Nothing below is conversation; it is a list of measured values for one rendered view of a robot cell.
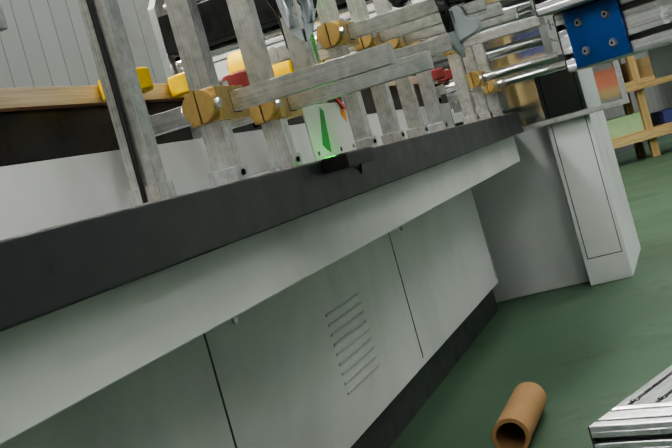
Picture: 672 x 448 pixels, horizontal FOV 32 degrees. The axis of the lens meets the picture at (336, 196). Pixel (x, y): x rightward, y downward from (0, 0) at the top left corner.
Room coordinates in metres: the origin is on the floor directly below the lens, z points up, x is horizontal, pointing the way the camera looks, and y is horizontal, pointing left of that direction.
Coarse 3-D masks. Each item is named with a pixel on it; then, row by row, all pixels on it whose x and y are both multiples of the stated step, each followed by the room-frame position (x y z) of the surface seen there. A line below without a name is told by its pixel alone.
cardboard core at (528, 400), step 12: (528, 384) 2.70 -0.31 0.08; (516, 396) 2.61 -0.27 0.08; (528, 396) 2.60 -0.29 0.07; (540, 396) 2.66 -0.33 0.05; (504, 408) 2.56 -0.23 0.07; (516, 408) 2.51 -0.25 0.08; (528, 408) 2.53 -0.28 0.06; (540, 408) 2.61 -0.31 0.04; (504, 420) 2.44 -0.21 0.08; (516, 420) 2.43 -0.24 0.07; (528, 420) 2.47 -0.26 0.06; (492, 432) 2.45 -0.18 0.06; (504, 432) 2.53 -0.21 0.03; (516, 432) 2.57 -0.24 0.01; (528, 432) 2.43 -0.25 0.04; (504, 444) 2.47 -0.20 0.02; (516, 444) 2.48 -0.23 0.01; (528, 444) 2.43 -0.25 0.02
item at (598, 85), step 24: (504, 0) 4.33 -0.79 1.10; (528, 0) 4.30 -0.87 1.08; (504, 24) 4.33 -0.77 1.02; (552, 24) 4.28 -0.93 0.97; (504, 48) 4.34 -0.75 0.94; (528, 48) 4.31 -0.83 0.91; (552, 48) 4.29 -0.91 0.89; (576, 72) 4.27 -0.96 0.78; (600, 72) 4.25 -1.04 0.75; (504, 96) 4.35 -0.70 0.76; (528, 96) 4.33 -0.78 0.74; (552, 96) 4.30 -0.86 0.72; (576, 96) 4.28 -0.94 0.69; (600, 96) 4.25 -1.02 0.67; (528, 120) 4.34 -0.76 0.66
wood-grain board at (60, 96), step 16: (416, 80) 3.88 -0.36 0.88; (0, 96) 1.54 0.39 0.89; (16, 96) 1.58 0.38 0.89; (32, 96) 1.62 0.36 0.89; (48, 96) 1.65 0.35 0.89; (64, 96) 1.70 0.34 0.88; (80, 96) 1.74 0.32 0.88; (96, 96) 1.79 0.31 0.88; (144, 96) 1.94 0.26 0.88; (160, 96) 2.00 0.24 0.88
